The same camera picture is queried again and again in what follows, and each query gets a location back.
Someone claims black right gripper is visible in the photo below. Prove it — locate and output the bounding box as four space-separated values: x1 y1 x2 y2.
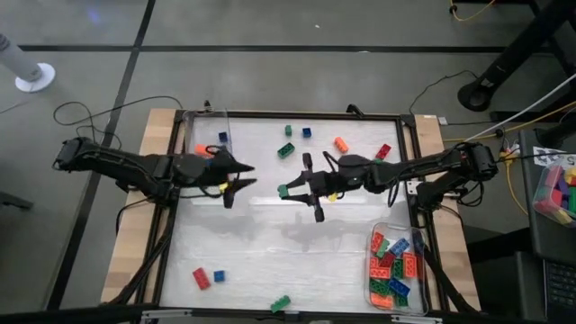
285 151 376 224

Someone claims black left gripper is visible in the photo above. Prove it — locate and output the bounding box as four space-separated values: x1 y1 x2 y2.
172 144 259 210

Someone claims clear box of colourful blocks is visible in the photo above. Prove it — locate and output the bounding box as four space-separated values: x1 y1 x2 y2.
531 160 576 228

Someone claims clear plastic bin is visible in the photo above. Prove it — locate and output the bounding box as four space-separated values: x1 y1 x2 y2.
182 108 234 158
363 221 429 316

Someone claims wooden table side board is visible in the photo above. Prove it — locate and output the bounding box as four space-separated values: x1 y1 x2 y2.
411 114 482 311
101 107 177 303

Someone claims silver aluminium extrusion bar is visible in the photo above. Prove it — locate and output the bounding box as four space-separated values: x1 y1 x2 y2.
141 308 194 321
390 314 445 324

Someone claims black floor stand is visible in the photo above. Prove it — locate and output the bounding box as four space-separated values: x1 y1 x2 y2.
456 0 576 113

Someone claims white tower fan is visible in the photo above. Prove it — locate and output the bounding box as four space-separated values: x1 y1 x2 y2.
0 33 57 95

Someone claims dark grey side table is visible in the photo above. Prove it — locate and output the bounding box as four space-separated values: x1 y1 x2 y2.
518 128 576 324

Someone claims white printed paper sheet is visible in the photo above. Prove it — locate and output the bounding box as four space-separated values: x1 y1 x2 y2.
532 146 576 168

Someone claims black keyboard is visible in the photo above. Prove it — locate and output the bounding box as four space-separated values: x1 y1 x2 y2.
543 258 576 312

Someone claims black floor cable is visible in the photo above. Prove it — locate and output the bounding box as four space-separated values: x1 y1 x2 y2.
408 69 479 112
52 94 185 149

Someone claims black cable bundle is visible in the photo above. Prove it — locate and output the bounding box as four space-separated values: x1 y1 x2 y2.
422 245 481 314
107 197 184 310

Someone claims yellow floor cable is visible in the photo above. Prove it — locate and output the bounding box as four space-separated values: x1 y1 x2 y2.
443 101 576 143
449 0 497 23

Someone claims white cable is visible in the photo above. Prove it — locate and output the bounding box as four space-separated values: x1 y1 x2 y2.
463 71 576 143

